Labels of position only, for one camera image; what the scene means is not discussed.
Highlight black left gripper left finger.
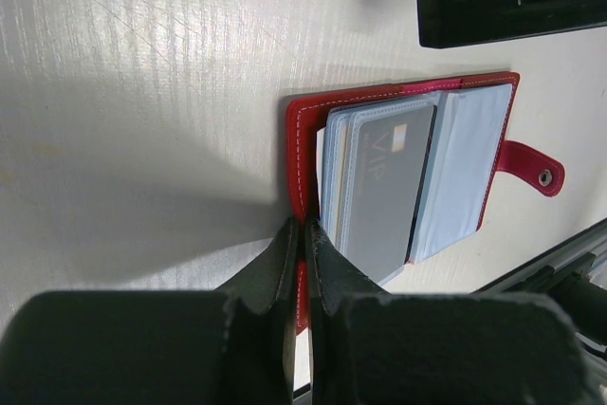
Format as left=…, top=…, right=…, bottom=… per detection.
left=1, top=219, right=299, bottom=404

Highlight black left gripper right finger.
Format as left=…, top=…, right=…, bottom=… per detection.
left=304, top=219, right=588, bottom=404

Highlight red leather card holder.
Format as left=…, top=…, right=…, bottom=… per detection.
left=285, top=71, right=567, bottom=333

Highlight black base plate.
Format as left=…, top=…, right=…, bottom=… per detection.
left=479, top=220, right=606, bottom=360

